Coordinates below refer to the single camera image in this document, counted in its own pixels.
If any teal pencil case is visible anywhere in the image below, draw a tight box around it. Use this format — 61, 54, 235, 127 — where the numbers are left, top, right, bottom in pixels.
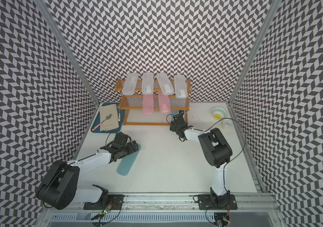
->
116, 143, 141, 176

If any pink pencil case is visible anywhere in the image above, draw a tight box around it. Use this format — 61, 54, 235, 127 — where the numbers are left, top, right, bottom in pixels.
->
158, 92, 171, 114
142, 94, 154, 115

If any clear pencil case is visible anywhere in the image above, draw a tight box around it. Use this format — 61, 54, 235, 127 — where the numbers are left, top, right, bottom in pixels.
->
141, 72, 154, 95
174, 75, 188, 99
122, 73, 140, 96
156, 73, 174, 96

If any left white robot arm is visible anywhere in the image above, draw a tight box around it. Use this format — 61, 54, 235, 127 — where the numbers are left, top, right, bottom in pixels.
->
35, 132, 140, 210

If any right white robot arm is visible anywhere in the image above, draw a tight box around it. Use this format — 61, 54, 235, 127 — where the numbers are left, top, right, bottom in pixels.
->
170, 111, 233, 209

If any wooden two-tier shelf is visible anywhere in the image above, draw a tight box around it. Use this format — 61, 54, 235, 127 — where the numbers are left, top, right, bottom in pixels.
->
120, 80, 191, 126

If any beige folded cloth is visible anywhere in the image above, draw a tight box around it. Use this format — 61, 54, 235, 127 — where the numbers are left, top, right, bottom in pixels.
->
99, 104, 119, 131

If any patterned bowl yellow centre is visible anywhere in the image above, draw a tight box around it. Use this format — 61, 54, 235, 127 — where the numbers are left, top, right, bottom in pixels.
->
212, 107, 228, 120

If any small clear glass cup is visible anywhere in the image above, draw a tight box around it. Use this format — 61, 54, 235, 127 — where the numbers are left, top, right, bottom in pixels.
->
222, 118, 234, 130

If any pink handled spoon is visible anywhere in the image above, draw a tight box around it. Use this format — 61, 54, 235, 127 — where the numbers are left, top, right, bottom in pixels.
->
92, 114, 112, 131

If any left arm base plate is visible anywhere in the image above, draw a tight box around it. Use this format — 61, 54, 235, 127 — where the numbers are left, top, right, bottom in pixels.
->
83, 194, 125, 211

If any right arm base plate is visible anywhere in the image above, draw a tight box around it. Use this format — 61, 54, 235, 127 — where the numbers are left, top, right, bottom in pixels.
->
197, 194, 238, 211

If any aluminium front rail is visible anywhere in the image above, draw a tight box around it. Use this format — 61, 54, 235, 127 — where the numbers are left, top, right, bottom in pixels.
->
35, 193, 286, 227

